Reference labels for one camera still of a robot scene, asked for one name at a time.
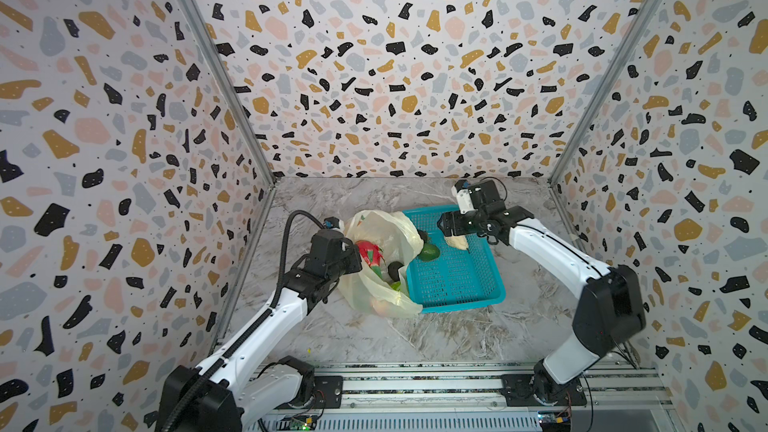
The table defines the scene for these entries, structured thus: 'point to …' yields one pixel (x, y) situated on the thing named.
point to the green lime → (429, 253)
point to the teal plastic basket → (458, 278)
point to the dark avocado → (393, 268)
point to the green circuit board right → (555, 421)
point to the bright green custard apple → (396, 285)
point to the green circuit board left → (299, 423)
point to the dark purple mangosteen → (423, 235)
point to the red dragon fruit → (372, 254)
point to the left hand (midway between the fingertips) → (358, 245)
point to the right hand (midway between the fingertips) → (445, 215)
